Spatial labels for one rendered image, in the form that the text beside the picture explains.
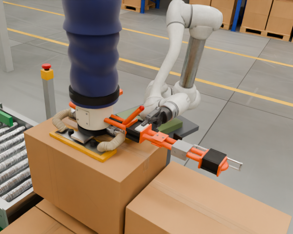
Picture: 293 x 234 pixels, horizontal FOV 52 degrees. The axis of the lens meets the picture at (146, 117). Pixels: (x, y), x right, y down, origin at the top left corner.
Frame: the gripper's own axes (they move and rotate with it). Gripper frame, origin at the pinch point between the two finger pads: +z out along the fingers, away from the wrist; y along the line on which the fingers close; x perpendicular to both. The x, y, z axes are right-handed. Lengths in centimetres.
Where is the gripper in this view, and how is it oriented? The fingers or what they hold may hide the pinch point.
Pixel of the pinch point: (141, 131)
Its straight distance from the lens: 131.5
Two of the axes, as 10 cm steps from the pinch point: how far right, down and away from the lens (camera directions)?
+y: -0.8, 8.6, 5.0
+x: -8.3, -3.3, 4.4
